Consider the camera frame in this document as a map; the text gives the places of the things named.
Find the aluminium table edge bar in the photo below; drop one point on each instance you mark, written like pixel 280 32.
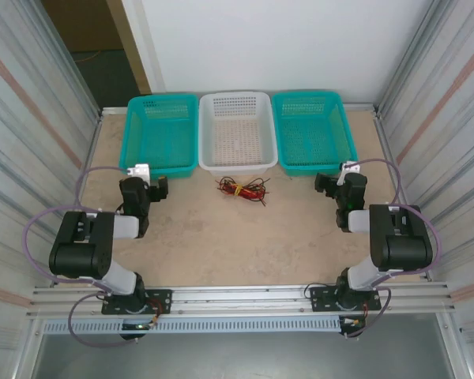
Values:
pixel 114 111

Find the aluminium mounting rail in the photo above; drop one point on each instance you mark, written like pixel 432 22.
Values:
pixel 241 300

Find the left small controller board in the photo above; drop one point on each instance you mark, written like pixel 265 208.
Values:
pixel 136 327

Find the teal plastic basket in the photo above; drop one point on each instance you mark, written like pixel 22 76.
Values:
pixel 158 134
pixel 314 134

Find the brown board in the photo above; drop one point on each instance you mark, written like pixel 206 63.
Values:
pixel 83 23

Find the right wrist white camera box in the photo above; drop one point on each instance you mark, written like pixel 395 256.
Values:
pixel 349 167

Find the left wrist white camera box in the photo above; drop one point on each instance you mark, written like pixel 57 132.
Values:
pixel 140 171

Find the small controller board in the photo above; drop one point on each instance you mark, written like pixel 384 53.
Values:
pixel 136 327
pixel 353 323

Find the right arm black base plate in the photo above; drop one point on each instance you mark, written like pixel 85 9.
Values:
pixel 320 298

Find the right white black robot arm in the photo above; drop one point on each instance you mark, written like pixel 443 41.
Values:
pixel 403 241

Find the right small controller board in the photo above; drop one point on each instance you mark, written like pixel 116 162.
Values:
pixel 353 323

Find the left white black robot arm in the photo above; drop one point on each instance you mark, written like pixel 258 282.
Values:
pixel 83 245

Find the white door frame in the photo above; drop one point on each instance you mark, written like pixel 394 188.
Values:
pixel 144 39

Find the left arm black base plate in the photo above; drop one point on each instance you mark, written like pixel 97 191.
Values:
pixel 160 302

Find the white plastic basket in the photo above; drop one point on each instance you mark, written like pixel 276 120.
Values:
pixel 237 134

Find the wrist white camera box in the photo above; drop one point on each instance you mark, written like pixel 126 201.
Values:
pixel 349 167
pixel 140 171

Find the brown wooden door edge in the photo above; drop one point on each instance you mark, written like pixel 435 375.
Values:
pixel 132 47

